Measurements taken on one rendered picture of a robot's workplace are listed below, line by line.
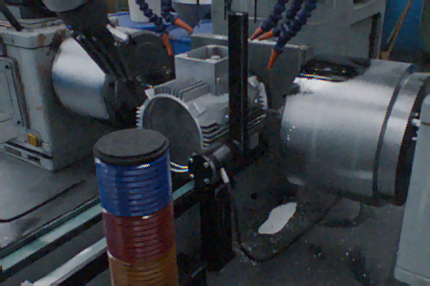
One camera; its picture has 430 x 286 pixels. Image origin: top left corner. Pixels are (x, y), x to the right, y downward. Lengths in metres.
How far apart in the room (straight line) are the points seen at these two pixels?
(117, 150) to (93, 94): 0.72
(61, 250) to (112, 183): 0.48
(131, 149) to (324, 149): 0.46
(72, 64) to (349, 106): 0.65
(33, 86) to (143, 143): 0.89
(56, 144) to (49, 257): 0.51
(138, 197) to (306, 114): 0.46
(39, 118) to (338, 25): 0.75
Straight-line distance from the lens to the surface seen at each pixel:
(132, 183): 0.37
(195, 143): 1.03
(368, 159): 0.76
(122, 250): 0.41
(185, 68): 0.95
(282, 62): 1.03
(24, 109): 1.31
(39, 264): 0.83
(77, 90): 1.13
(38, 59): 1.22
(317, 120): 0.78
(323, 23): 1.10
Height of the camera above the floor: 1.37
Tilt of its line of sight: 25 degrees down
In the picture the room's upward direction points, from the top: 1 degrees counter-clockwise
